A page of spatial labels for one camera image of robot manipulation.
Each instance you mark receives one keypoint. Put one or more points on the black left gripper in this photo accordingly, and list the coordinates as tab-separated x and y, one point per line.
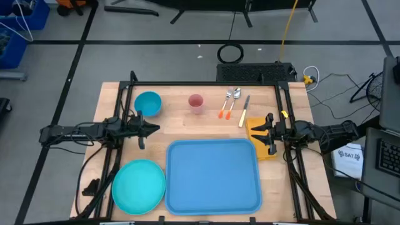
142	131

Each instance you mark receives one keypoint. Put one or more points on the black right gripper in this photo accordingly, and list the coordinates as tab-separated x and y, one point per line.
278	131

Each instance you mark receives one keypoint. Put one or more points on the yellow cloth napkin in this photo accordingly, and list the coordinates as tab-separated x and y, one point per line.
261	150

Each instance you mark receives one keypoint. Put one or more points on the blue plastic bowl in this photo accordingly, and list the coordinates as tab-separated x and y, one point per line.
147	103

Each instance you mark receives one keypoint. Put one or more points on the pink plastic cup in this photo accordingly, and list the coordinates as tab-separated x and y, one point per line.
196	103

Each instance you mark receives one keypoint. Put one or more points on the teal plastic plate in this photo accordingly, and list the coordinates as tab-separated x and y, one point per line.
138	187

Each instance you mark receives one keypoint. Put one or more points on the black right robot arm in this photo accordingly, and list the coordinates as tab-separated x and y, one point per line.
331	131

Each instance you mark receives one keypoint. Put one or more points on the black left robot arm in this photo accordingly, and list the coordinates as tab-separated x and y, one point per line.
62	132

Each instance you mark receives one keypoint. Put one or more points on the blue plastic tray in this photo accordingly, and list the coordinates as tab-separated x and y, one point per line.
212	176

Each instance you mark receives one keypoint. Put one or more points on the yellow tag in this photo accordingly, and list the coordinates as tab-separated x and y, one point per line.
284	114

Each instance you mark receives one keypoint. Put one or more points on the black perforated computer case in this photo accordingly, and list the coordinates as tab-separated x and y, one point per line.
253	72

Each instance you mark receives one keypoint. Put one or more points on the yellow plug adapter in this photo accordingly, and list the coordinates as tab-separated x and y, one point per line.
307	80

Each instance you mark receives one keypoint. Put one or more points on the white printed box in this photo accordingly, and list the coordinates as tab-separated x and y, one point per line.
348	162

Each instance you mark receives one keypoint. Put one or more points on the grey desk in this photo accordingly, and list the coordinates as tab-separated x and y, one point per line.
370	175

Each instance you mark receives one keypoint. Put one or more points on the black bar on floor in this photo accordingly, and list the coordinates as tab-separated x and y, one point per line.
131	10

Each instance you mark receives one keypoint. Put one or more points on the black keyboard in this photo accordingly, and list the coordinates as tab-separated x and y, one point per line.
389	157

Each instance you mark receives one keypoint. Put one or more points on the grey monitor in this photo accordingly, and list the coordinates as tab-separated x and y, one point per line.
389	100

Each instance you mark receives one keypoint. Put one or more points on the black stand with legs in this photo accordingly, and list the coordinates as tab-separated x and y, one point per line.
203	3

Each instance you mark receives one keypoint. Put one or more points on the orange and black object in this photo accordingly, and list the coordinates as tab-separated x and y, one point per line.
67	3

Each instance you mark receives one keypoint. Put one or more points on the blue storage bin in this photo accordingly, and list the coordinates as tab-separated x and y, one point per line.
14	51
39	17

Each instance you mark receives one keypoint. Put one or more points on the black metal table frame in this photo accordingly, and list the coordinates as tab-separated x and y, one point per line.
203	83

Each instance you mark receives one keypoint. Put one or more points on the black clamp bracket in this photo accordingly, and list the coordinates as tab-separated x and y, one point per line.
92	187

